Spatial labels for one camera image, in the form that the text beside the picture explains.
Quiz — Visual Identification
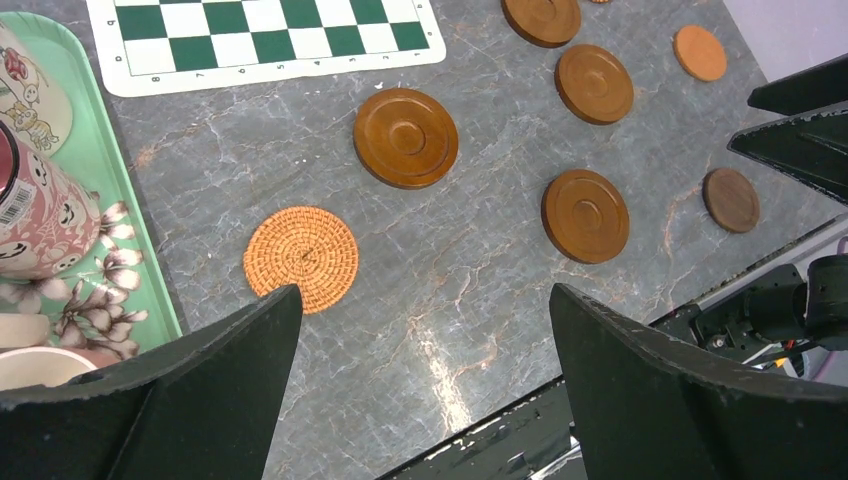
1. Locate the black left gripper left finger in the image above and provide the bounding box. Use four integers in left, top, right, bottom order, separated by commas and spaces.
1, 285, 303, 479

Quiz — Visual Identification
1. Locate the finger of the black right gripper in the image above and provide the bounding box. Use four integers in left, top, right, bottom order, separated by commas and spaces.
747, 54, 847, 116
727, 109, 847, 204

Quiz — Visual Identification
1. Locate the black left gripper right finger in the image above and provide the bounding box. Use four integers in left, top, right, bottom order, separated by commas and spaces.
549, 283, 847, 479

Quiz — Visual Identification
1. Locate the dark walnut coaster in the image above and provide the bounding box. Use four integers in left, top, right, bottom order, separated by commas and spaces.
702, 168, 760, 234

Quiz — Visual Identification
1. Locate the brown wooden ridged coaster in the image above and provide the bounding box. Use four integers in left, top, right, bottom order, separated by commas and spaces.
353, 88, 459, 190
501, 0, 582, 48
541, 169, 630, 264
555, 44, 634, 125

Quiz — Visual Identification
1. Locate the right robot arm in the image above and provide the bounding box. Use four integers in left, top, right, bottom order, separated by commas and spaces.
652, 56, 847, 368

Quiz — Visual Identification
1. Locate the plain orange cork coaster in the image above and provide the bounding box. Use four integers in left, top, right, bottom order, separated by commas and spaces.
673, 24, 727, 82

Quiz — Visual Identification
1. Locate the woven rattan coaster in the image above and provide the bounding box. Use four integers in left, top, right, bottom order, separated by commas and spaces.
243, 206, 359, 314

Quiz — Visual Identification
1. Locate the green floral tray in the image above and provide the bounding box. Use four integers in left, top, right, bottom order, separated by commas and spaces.
1, 12, 181, 359

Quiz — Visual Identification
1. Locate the cream ceramic mug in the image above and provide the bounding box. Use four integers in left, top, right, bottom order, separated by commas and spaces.
1, 313, 98, 391

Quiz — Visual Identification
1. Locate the pink ghost pattern mug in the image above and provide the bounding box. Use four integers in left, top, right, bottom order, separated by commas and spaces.
1, 125, 101, 280

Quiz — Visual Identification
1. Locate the green interior cartoon mug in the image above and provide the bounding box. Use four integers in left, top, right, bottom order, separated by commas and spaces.
1, 24, 73, 157

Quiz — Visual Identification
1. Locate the green white chessboard mat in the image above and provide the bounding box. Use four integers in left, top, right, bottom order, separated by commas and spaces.
87, 0, 447, 98

